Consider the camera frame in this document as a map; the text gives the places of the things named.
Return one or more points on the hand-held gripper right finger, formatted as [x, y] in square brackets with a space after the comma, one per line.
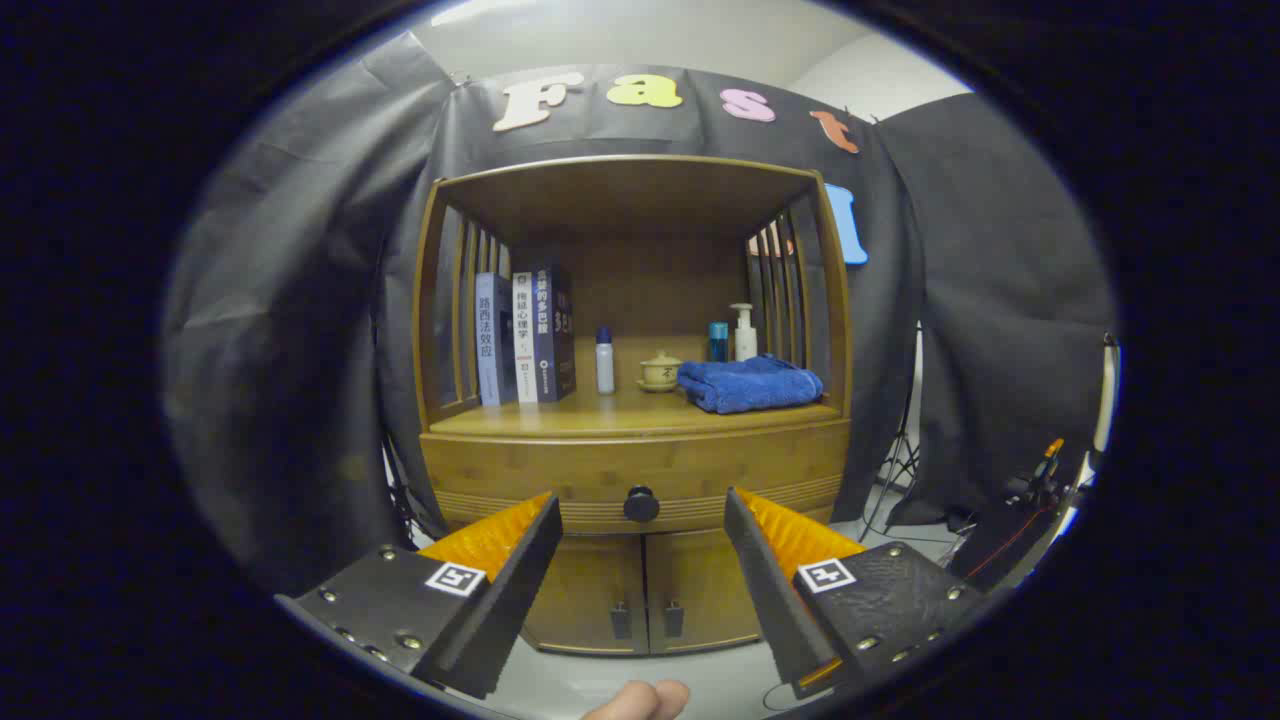
[765, 590]

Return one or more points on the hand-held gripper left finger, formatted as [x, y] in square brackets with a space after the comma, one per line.
[520, 590]

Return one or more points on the wooden drawer with black knob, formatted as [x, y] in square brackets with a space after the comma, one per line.
[560, 465]

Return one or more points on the wooden cabinet door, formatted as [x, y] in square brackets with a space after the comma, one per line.
[700, 590]
[590, 590]

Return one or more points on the wooden countertop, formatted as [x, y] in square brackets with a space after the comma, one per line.
[600, 410]

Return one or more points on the wooden cabinet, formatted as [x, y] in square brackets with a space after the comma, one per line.
[640, 200]

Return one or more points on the folded blue towel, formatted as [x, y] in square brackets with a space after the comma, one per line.
[750, 388]

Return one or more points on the black device with orange tip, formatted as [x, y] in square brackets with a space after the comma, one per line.
[1000, 540]

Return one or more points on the white bottle with blue cap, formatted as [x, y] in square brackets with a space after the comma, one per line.
[605, 365]

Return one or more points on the beige lidded tea cup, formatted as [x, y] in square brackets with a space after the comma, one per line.
[660, 373]

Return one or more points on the white pump bottle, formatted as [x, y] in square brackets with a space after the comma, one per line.
[745, 342]

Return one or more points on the white book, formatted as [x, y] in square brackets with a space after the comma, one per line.
[524, 340]

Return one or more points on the light blue-grey book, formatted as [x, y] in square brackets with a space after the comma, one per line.
[490, 340]

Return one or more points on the teal bottle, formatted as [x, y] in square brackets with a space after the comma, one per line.
[718, 342]

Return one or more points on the dark blue book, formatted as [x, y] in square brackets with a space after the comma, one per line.
[555, 340]

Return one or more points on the white object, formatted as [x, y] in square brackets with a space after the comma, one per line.
[1105, 400]

